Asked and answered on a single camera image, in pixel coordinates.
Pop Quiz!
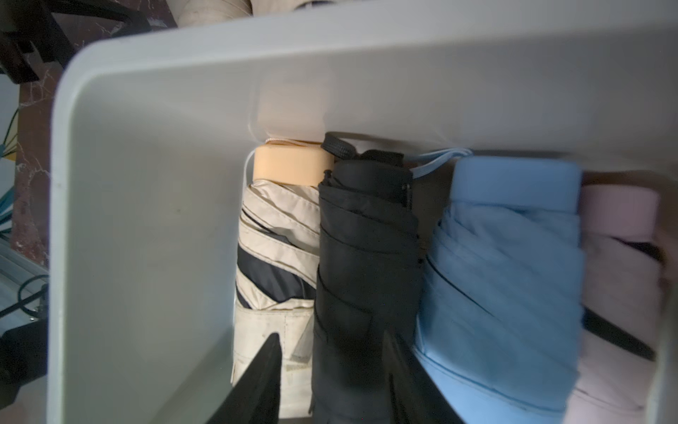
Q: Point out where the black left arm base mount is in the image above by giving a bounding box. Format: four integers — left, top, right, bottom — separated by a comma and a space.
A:
1, 320, 49, 409

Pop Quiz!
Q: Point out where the beige folded umbrella by box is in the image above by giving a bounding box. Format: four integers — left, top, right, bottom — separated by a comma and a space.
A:
166, 0, 252, 28

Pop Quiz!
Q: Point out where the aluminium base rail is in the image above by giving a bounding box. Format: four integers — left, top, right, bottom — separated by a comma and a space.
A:
1, 231, 49, 333

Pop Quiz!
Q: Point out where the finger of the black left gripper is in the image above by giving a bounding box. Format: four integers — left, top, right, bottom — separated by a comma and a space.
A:
0, 0, 152, 85

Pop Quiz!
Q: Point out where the blue umbrella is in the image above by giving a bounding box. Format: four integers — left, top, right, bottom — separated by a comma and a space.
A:
413, 155, 585, 423

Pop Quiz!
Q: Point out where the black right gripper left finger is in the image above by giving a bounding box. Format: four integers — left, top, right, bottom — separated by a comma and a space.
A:
206, 333, 283, 424

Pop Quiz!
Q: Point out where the beige plastic storage box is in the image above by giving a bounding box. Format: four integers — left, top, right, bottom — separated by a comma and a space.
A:
46, 1, 677, 423

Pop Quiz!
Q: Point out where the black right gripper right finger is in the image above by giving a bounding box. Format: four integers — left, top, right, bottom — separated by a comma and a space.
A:
382, 331, 464, 424

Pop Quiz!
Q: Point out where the beige umbrella with black strap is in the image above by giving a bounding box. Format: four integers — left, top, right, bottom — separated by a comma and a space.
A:
231, 139, 335, 420

